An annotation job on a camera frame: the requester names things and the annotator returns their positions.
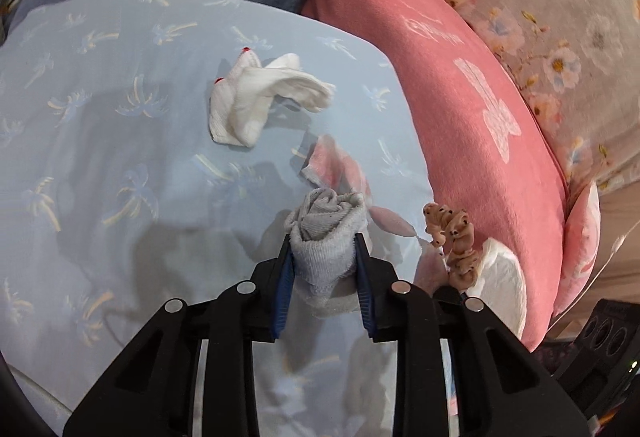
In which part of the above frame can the spotted tan scrunchie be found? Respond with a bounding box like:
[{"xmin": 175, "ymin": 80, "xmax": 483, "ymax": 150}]
[{"xmin": 423, "ymin": 202, "xmax": 480, "ymax": 292}]

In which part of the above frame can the grey white sock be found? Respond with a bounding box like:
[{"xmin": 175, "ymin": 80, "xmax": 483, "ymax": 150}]
[{"xmin": 284, "ymin": 188, "xmax": 368, "ymax": 318}]

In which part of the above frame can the pink and white sock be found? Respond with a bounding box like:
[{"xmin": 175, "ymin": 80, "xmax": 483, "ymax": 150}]
[{"xmin": 300, "ymin": 134, "xmax": 449, "ymax": 293}]

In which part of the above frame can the white-lined round trash bin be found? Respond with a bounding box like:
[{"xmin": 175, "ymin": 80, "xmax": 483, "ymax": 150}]
[{"xmin": 466, "ymin": 238, "xmax": 527, "ymax": 339}]

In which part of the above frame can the small pink cartoon pillow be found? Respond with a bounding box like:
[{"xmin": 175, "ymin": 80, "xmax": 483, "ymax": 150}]
[{"xmin": 553, "ymin": 182, "xmax": 601, "ymax": 317}]

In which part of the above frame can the pink fleece blanket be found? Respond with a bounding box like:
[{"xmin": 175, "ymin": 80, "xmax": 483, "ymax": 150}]
[{"xmin": 304, "ymin": 0, "xmax": 566, "ymax": 347}]

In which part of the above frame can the grey floral quilt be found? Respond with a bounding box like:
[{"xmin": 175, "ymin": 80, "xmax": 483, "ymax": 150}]
[{"xmin": 445, "ymin": 0, "xmax": 639, "ymax": 194}]

